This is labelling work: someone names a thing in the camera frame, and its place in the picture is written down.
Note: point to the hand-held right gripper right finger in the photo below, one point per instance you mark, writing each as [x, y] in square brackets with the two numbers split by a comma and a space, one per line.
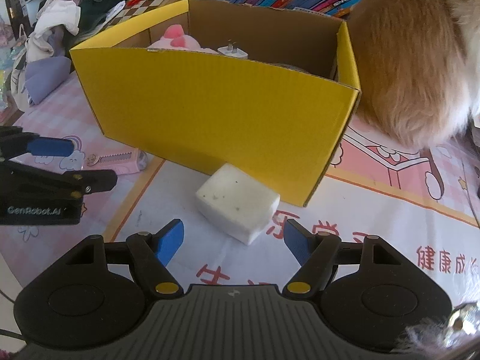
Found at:
[296, 243]

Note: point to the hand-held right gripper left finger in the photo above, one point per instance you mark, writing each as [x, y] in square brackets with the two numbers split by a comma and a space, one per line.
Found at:
[170, 243]

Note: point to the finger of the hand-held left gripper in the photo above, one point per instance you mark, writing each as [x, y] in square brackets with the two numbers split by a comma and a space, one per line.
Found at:
[97, 182]
[50, 147]

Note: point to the cream foam block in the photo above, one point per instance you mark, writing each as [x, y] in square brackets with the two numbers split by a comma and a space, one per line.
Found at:
[236, 202]

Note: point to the yellow cardboard box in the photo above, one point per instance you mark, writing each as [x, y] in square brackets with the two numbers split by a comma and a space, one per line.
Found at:
[225, 120]

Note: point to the pink plush pig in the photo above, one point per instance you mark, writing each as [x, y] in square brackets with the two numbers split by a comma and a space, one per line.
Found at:
[180, 41]

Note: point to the white power adapter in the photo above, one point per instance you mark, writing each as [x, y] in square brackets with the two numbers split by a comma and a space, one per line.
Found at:
[234, 53]

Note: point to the lavender sweatshirt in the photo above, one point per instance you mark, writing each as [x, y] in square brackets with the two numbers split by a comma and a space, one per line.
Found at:
[45, 78]

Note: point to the pink checked tablecloth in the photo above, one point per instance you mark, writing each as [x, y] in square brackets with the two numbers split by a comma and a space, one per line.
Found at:
[375, 232]

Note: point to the pile of clothes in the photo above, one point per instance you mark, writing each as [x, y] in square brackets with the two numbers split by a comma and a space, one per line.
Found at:
[56, 18]

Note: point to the black garment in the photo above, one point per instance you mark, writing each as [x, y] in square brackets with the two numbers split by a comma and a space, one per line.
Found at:
[101, 15]

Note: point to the person's fuzzy garment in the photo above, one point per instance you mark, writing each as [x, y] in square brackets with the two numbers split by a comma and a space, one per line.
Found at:
[431, 335]

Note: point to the orange fluffy cat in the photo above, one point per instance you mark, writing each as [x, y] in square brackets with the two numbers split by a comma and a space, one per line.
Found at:
[405, 63]

